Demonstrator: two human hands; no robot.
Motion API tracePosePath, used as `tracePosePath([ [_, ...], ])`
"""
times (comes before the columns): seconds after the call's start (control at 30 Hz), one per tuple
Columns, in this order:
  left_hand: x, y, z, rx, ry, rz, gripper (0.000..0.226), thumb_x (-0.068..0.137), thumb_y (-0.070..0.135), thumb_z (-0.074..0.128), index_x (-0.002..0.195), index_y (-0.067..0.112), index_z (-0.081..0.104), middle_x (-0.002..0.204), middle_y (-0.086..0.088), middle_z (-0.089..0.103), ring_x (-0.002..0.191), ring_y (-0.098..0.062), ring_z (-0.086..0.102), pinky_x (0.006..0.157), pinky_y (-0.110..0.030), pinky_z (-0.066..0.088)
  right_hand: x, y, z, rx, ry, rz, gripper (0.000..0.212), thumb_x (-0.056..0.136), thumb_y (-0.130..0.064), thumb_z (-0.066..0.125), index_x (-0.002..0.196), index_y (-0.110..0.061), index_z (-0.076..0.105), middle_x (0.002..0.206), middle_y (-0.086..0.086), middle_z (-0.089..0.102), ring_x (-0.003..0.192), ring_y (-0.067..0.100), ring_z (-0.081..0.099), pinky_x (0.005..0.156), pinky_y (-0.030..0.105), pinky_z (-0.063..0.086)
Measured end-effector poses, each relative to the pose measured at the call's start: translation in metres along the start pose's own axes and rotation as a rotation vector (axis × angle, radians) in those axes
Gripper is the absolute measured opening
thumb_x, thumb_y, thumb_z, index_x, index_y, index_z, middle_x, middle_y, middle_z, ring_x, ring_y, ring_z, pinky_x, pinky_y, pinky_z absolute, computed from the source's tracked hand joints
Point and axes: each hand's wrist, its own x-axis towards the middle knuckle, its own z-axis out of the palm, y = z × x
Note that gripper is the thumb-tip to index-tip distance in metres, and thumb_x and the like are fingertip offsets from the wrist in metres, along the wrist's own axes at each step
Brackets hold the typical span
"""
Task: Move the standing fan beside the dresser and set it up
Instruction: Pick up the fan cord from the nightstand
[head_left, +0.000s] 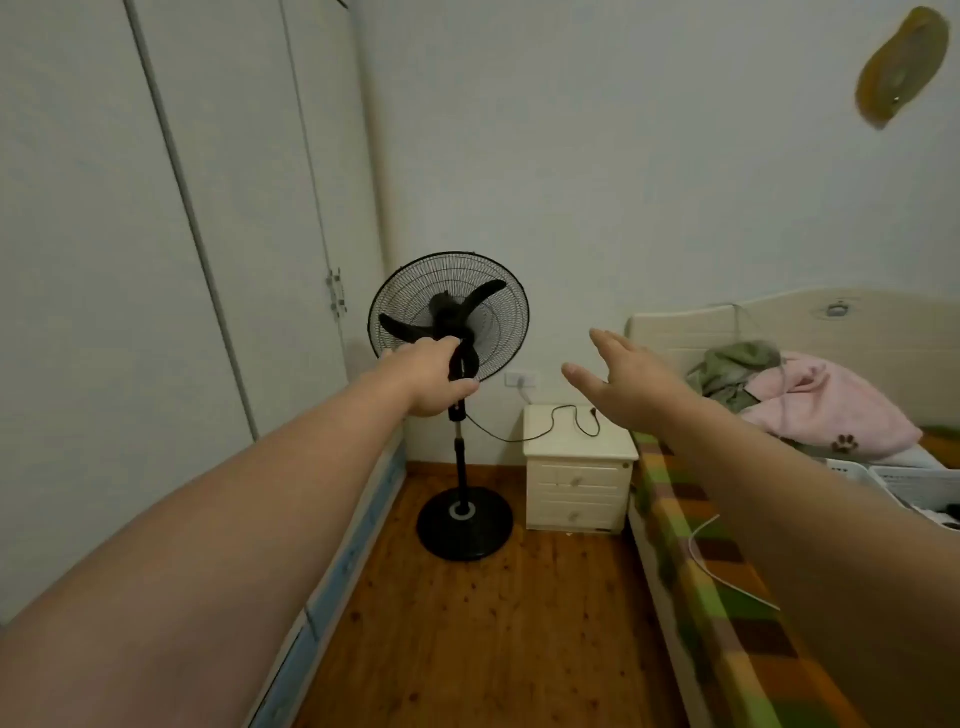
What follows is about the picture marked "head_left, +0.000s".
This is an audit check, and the person's right hand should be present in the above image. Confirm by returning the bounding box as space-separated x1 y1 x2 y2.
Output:
561 328 695 440

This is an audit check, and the person's left hand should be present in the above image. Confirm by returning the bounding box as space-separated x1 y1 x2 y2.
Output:
378 336 480 419

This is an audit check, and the black fan power cord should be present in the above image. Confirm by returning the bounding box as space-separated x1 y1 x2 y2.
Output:
463 403 603 445

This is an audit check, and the black fan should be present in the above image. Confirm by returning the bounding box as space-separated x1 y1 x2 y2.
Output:
367 251 531 564

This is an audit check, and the person's right forearm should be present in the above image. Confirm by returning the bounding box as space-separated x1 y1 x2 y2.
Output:
652 374 960 728

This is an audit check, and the person's left forearm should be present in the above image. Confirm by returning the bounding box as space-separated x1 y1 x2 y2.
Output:
0 358 418 728

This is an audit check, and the grey green garment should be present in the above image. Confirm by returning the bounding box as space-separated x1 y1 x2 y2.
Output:
686 341 785 414

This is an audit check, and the white bedside cabinet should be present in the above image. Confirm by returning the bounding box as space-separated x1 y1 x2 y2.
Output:
522 404 640 536

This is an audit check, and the pink blanket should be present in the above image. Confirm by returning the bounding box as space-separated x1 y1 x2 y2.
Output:
742 352 924 460

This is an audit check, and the bed with plaid blanket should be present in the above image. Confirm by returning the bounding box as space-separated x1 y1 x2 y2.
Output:
624 288 960 728

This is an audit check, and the white plastic basket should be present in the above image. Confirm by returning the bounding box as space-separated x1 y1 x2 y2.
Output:
824 457 960 534

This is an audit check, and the white wardrobe with blue trim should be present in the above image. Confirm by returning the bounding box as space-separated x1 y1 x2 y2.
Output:
0 0 410 728

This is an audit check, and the thin white cable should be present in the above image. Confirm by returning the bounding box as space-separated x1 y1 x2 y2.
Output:
687 513 781 613

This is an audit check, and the yellow wall decoration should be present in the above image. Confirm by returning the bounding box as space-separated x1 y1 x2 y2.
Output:
854 5 952 131

